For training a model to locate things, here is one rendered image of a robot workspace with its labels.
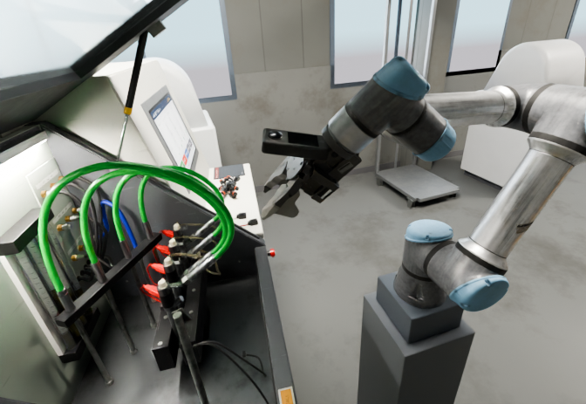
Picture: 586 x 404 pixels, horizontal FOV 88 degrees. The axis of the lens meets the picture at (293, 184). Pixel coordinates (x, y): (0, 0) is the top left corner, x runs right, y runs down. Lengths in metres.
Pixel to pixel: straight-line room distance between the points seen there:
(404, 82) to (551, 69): 3.13
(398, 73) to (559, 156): 0.44
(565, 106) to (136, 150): 1.05
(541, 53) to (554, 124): 2.77
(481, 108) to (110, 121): 0.94
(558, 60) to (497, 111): 2.83
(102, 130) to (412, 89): 0.83
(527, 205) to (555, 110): 0.20
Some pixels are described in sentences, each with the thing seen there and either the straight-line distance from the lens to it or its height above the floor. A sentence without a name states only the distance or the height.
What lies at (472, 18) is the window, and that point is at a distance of 4.35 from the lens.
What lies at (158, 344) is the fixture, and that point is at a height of 0.98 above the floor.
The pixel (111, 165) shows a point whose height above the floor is 1.42.
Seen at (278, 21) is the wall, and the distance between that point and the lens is 3.26.
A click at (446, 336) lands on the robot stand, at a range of 1.10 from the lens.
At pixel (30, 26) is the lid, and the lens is 0.52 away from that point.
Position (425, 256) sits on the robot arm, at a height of 1.08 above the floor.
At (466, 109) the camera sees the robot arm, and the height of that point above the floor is 1.45.
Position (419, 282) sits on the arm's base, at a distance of 0.97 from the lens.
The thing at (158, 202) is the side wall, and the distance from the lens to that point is 1.03.
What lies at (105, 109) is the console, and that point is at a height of 1.46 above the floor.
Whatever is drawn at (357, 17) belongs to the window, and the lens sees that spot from 3.53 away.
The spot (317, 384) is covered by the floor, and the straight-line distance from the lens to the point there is 1.88.
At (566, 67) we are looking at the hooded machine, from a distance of 3.74.
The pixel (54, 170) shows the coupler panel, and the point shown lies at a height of 1.33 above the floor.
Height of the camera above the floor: 1.62
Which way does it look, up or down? 26 degrees down
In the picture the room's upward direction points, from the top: 4 degrees counter-clockwise
